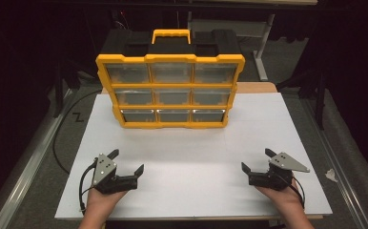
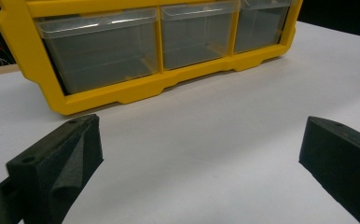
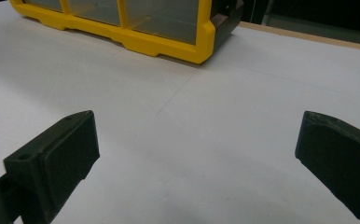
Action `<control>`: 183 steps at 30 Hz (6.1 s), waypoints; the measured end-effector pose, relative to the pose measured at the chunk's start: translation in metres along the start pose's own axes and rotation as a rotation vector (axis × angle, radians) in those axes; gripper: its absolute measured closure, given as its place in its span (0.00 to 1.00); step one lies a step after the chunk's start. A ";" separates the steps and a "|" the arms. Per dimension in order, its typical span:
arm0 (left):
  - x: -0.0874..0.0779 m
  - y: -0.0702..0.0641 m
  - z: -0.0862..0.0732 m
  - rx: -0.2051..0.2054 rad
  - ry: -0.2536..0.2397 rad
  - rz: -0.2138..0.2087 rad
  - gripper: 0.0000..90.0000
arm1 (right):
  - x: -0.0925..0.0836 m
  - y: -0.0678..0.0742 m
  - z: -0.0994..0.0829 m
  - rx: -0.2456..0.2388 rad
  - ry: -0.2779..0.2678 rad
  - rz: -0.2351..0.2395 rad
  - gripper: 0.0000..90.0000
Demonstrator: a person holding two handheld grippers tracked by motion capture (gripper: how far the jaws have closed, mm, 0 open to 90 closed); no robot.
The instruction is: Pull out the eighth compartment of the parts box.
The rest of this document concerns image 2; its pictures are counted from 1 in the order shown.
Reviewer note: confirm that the yellow drawer cabinet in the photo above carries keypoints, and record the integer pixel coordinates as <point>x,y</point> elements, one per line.
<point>106,93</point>

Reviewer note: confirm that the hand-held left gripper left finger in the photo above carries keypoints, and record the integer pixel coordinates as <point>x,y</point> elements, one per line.
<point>55,165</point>

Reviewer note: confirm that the clear plastic drawer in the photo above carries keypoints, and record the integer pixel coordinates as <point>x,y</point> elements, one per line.
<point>103,56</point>
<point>196,37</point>
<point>259,28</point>

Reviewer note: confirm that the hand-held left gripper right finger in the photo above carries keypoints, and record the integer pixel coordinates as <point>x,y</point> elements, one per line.
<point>339,161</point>

